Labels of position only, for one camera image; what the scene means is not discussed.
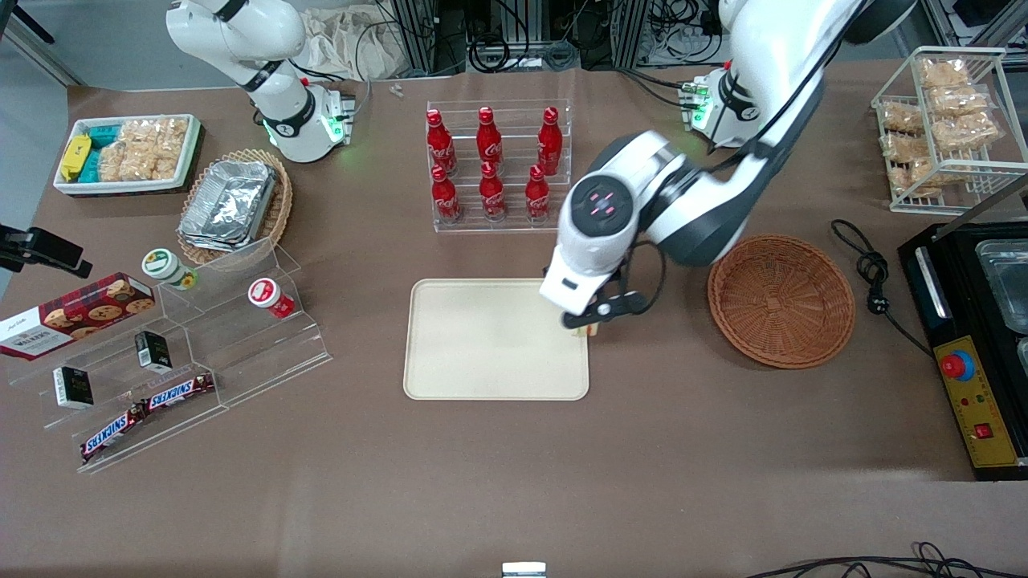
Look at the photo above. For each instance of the clear rice cracker pack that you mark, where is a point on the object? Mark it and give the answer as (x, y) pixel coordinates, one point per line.
(112, 164)
(157, 131)
(152, 164)

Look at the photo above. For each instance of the small silver metal block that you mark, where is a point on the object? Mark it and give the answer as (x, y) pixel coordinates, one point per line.
(524, 570)

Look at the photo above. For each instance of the aluminium foil tray stack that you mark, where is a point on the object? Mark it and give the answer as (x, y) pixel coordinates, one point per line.
(229, 205)

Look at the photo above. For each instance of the green lid yogurt cup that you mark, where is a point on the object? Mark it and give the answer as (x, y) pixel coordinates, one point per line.
(165, 266)

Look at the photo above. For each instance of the clear acrylic step stand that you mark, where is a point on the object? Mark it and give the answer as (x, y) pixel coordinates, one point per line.
(241, 345)

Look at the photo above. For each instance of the red lid yogurt cup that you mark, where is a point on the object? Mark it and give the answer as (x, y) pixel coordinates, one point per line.
(267, 295)

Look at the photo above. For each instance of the red tartan cookie box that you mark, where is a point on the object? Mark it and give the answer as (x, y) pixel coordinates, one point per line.
(76, 315)

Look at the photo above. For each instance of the yellow snack pack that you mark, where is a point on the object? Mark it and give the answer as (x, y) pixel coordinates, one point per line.
(75, 156)

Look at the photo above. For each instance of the brown round wicker basket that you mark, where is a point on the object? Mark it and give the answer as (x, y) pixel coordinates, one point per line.
(783, 301)

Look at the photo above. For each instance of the light oval wicker basket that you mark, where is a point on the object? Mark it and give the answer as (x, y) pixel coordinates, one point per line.
(281, 209)

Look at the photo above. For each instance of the yellow emergency stop panel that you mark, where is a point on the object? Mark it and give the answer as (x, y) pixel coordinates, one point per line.
(984, 409)

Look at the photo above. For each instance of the steel food pan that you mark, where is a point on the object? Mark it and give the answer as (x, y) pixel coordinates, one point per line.
(1008, 297)

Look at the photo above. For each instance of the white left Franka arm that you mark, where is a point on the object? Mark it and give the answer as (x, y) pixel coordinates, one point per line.
(771, 72)

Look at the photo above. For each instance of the triangular sandwich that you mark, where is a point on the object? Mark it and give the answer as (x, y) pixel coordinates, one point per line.
(590, 330)

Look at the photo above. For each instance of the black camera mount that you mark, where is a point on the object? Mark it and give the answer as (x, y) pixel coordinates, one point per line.
(44, 249)

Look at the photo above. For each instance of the Snickers chocolate bar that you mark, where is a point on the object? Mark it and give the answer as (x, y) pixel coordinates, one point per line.
(181, 392)
(112, 433)

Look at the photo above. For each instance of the beige plastic tray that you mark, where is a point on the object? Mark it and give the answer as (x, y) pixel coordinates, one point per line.
(482, 345)

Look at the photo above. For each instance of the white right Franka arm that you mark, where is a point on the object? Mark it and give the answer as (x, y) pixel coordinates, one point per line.
(241, 36)

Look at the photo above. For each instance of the aluminium frame post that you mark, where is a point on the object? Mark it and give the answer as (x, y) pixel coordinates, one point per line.
(414, 32)
(630, 32)

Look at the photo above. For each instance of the small black carton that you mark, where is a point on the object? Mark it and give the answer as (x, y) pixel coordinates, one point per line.
(74, 388)
(152, 352)

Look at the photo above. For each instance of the bagged fried snack pack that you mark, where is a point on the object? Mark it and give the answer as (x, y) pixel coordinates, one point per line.
(903, 147)
(944, 72)
(968, 131)
(901, 119)
(957, 100)
(919, 175)

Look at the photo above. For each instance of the red cola bottle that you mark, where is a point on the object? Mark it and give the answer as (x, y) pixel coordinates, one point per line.
(445, 199)
(492, 194)
(488, 143)
(440, 146)
(549, 143)
(537, 196)

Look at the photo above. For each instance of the crumpled beige cloth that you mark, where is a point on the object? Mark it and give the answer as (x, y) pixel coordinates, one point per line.
(337, 44)

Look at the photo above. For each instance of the black warmer appliance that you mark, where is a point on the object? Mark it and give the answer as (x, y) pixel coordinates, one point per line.
(960, 281)

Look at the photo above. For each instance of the teal snack pack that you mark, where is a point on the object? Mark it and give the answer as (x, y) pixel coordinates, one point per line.
(104, 135)
(91, 167)

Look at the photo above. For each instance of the white rectangular plastic bin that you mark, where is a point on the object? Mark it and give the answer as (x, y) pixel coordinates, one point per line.
(191, 152)

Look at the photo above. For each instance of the clear acrylic bottle rack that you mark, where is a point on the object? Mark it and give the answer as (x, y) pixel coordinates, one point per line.
(514, 225)

